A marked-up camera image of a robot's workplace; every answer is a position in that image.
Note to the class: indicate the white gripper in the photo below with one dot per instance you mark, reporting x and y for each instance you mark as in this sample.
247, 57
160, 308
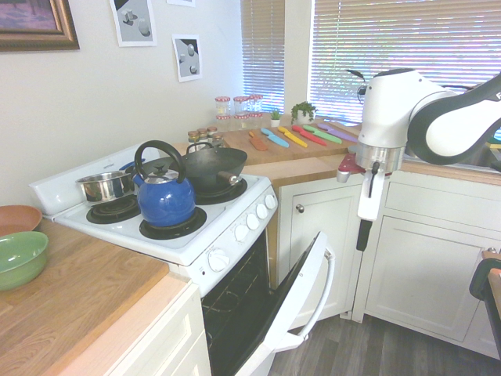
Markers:
370, 205

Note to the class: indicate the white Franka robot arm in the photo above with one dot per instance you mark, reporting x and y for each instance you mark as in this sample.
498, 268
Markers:
385, 113

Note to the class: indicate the white oven door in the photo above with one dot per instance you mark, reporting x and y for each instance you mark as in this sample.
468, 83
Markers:
289, 297

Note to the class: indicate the large white oven knob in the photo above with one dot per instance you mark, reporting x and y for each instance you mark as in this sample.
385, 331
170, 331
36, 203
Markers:
218, 261

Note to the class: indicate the white electric oven stove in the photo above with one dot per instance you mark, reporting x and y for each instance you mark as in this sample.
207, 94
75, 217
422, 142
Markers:
184, 244

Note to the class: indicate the white cabinet door with knob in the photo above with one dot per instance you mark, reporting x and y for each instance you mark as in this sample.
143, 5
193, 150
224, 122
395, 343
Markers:
325, 219

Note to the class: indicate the silver cabinet knob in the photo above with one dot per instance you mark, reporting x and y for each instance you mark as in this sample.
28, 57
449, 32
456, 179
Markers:
300, 208

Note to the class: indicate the red and silver kitchen tool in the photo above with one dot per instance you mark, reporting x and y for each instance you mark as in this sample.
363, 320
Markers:
348, 166

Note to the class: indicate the wide white cabinet door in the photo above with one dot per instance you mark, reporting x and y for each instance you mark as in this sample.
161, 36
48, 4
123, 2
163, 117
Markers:
426, 274

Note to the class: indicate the white cabinet drawer front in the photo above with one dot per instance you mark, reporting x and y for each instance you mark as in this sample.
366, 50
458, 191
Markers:
438, 205

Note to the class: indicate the small white stove knob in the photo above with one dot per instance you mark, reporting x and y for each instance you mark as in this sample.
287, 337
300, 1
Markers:
262, 211
241, 233
270, 202
253, 222

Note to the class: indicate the wooden cutting board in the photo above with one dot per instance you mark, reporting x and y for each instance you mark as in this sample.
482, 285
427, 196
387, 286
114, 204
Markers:
305, 152

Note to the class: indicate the purple knife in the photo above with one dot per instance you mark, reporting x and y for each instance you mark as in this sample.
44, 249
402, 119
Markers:
338, 133

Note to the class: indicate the green knife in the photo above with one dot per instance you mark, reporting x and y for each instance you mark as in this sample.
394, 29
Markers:
325, 135

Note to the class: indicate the red knife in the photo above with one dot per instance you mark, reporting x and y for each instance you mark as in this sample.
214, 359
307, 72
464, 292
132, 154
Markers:
309, 135

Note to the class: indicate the yellow knife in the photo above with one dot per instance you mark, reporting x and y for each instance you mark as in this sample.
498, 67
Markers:
293, 138

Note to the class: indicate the blue knife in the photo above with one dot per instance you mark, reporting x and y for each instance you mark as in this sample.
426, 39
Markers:
276, 138

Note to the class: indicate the dark green black object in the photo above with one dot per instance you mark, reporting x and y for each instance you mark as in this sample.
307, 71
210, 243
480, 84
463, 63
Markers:
487, 290

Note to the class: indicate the trailing potted plant white pot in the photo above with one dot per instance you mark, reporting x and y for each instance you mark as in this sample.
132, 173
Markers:
302, 111

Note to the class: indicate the orange knife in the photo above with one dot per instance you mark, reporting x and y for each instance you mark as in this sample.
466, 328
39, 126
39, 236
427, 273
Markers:
259, 144

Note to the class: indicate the black coil burner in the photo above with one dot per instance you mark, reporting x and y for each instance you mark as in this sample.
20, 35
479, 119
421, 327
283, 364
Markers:
109, 215
231, 192
195, 225

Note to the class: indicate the tiny potted plant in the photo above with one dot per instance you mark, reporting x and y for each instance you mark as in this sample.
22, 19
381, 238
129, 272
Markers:
275, 117

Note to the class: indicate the glass jar red checkered lid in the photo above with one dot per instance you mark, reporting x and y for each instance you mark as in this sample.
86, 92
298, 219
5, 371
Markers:
255, 120
223, 123
256, 103
241, 122
222, 106
241, 106

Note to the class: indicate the black wok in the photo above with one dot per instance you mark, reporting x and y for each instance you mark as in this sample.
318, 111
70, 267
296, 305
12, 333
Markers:
207, 166

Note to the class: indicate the small spice jar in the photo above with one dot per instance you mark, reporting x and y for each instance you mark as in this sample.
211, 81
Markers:
218, 141
193, 137
202, 135
212, 132

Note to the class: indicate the wide white window blind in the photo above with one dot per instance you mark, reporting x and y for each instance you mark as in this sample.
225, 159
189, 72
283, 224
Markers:
391, 39

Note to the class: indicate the narrow white window blind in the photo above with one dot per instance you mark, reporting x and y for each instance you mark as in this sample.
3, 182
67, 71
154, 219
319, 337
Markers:
263, 55

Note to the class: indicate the white cabinet beside stove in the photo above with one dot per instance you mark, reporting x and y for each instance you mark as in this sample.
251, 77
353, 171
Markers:
164, 337

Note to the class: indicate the small grey shapes paper print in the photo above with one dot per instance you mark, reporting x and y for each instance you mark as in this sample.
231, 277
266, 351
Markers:
188, 58

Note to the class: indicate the stainless steel pot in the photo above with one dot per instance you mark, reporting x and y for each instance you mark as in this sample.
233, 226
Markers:
103, 190

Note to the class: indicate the paper print edge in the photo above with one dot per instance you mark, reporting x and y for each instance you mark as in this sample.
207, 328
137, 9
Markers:
181, 2

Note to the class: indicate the large grey shapes paper print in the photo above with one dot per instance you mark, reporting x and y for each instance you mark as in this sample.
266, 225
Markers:
133, 21

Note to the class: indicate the green bowl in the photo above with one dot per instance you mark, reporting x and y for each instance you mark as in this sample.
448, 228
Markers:
19, 258

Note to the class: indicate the orange bowl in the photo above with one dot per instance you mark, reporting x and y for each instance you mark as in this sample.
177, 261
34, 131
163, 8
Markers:
17, 221

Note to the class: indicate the wood framed painting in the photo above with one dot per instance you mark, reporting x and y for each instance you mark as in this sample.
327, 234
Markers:
35, 23

